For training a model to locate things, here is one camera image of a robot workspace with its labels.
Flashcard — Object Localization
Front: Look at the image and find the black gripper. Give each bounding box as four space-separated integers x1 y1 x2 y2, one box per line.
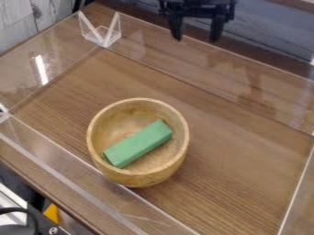
158 0 238 42

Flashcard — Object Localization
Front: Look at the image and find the green rectangular block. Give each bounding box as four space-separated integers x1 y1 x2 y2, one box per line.
103 119 173 168

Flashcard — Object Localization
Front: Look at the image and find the brown wooden bowl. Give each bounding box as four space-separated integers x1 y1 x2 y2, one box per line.
86 97 190 188

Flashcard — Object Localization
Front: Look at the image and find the clear acrylic corner bracket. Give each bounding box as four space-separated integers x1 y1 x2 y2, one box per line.
78 12 122 48

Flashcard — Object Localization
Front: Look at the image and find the clear acrylic front wall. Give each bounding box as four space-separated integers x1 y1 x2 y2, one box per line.
0 105 198 235

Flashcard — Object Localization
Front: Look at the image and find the black cable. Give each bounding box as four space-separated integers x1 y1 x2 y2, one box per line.
0 207 40 235

